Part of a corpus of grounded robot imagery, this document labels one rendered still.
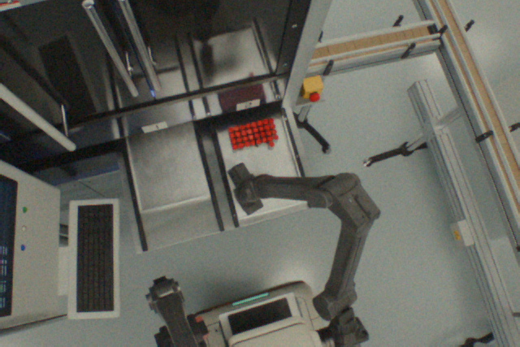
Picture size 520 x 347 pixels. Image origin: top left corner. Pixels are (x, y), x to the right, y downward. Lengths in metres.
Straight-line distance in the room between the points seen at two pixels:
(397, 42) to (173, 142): 0.98
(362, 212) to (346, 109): 1.81
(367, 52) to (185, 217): 0.98
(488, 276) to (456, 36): 1.10
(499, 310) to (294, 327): 1.31
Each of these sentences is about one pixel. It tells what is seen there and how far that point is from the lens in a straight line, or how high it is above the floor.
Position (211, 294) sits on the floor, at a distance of 2.47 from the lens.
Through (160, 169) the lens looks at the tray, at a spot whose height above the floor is 0.88.
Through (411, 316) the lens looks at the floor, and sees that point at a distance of 2.68.
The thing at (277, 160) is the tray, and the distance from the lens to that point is 1.64.
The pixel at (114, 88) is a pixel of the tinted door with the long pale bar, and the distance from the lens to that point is 1.25.
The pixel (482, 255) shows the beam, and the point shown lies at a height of 0.55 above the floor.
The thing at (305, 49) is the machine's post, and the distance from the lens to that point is 1.29.
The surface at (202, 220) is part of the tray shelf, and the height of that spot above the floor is 0.88.
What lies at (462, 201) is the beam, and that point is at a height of 0.55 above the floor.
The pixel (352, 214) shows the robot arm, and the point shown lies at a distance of 0.94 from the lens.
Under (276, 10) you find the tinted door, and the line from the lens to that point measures 1.08.
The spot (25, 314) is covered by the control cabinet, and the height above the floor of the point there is 1.07.
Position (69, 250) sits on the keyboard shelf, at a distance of 1.78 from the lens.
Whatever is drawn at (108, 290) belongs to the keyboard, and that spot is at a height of 0.83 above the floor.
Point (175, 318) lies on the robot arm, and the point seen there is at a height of 1.43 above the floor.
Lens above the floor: 2.47
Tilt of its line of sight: 74 degrees down
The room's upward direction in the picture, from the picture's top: 11 degrees clockwise
